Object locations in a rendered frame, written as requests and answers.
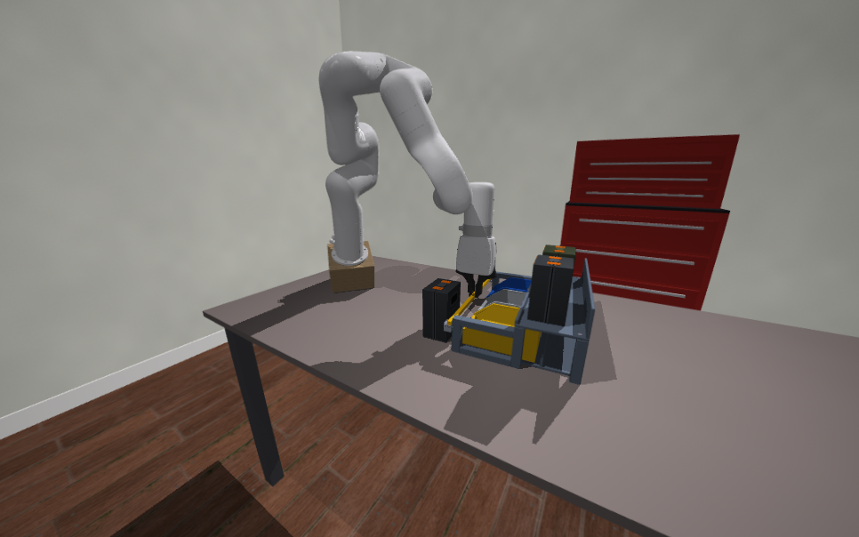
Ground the yellow vertical bar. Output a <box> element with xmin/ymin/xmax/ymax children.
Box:
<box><xmin>447</xmin><ymin>279</ymin><xmax>491</xmax><ymax>325</ymax></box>

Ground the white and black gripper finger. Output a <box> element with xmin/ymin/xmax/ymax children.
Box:
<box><xmin>455</xmin><ymin>269</ymin><xmax>475</xmax><ymax>297</ymax></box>
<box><xmin>475</xmin><ymin>267</ymin><xmax>497</xmax><ymax>298</ymax></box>

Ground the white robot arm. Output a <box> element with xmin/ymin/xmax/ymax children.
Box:
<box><xmin>319</xmin><ymin>52</ymin><xmax>494</xmax><ymax>266</ymax></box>

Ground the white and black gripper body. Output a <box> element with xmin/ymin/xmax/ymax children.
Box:
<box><xmin>456</xmin><ymin>235</ymin><xmax>496</xmax><ymax>276</ymax></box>

